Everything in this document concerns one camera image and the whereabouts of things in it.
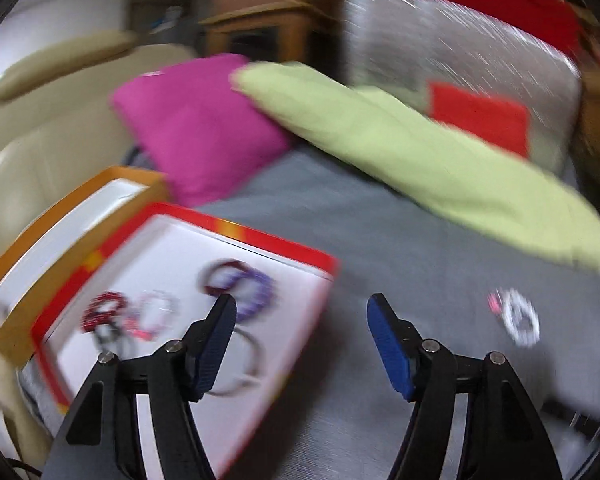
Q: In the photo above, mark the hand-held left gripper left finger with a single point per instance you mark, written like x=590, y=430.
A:
x=217, y=345

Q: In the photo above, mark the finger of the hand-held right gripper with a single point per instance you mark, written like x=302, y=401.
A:
x=575, y=416

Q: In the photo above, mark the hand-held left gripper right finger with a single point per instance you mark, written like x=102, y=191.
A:
x=390, y=350

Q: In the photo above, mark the dark red bangle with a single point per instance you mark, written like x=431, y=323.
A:
x=205, y=280

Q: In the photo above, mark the red jewelry box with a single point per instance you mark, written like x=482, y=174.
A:
x=180, y=240

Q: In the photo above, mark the thin black bangle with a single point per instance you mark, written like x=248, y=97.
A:
x=257, y=360

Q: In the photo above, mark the orange-rimmed white box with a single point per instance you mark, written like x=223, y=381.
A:
x=80, y=220

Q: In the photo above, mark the light green pillow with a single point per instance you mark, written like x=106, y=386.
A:
x=430, y=160

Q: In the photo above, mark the magenta pillow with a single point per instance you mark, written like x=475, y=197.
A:
x=205, y=130

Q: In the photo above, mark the red cushion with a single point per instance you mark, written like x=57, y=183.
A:
x=480, y=117

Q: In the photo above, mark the beige sofa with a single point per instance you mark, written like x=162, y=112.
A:
x=45, y=130

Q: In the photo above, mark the silver insulated mat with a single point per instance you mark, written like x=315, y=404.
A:
x=430, y=45

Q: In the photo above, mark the red cloth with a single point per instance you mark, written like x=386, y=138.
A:
x=520, y=7

